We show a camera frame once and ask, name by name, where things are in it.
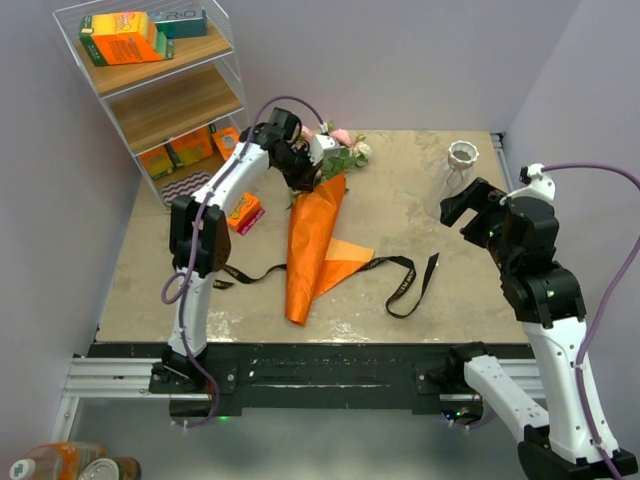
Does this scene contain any pink flower bunch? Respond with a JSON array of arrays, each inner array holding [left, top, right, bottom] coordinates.
[[286, 122, 353, 210]]

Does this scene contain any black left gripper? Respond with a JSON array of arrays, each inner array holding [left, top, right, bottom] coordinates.
[[274, 144, 324, 193]]

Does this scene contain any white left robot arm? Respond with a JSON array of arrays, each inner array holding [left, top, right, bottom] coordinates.
[[161, 107, 335, 392]]

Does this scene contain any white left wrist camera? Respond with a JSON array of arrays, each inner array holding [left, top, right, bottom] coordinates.
[[309, 134, 341, 165]]

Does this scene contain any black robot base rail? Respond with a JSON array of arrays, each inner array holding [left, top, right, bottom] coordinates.
[[149, 341, 531, 421]]

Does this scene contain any orange box shelf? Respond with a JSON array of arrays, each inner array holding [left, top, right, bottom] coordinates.
[[212, 126, 239, 161], [138, 145, 174, 180]]

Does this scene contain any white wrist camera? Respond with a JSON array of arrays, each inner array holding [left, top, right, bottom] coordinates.
[[513, 163, 556, 203], [309, 134, 341, 165]]

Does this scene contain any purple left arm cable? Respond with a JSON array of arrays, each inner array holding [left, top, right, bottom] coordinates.
[[160, 95, 326, 429]]

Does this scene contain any orange box bottom shelf right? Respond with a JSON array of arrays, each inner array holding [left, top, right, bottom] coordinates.
[[212, 126, 239, 161]]

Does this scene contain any orange wrapping paper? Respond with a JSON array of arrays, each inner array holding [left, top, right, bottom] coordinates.
[[285, 174, 375, 326]]

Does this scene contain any purple wavy striped mat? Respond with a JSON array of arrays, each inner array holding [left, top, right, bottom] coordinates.
[[160, 170, 214, 213]]

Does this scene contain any teal box on shelf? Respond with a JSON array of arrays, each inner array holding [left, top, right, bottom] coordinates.
[[148, 7, 208, 39]]

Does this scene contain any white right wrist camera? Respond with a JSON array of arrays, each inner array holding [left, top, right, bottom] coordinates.
[[513, 163, 556, 203]]

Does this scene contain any white rose stem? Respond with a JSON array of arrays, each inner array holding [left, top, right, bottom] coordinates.
[[345, 134, 373, 169]]

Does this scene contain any orange pink sponge box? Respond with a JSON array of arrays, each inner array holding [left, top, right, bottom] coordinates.
[[227, 192, 264, 236]]

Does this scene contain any white ceramic vase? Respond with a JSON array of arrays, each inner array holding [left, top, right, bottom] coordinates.
[[426, 140, 479, 220]]

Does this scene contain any green box on shelf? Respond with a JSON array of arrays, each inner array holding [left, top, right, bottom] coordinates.
[[154, 31, 174, 60]]

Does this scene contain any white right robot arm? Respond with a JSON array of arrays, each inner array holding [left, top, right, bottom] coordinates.
[[440, 178, 639, 479]]

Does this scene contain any orange juice bottle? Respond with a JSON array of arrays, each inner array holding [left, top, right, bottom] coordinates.
[[9, 442, 106, 480]]

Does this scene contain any orange sponge box on shelf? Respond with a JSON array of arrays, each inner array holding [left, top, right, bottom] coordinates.
[[79, 11, 164, 67]]

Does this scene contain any orange box bottom shelf left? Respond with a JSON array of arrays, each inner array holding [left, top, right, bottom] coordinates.
[[138, 145, 174, 180]]

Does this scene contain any white wire wooden shelf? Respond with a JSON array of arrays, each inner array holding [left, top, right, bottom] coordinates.
[[52, 0, 260, 187]]

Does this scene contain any metal tin can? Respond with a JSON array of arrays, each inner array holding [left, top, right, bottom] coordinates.
[[79, 457, 142, 480]]

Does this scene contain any orange green box bottom middle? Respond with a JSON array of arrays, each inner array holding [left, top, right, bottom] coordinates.
[[167, 127, 213, 168]]

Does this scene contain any black printed ribbon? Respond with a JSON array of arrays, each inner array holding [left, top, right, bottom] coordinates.
[[214, 252, 441, 319]]

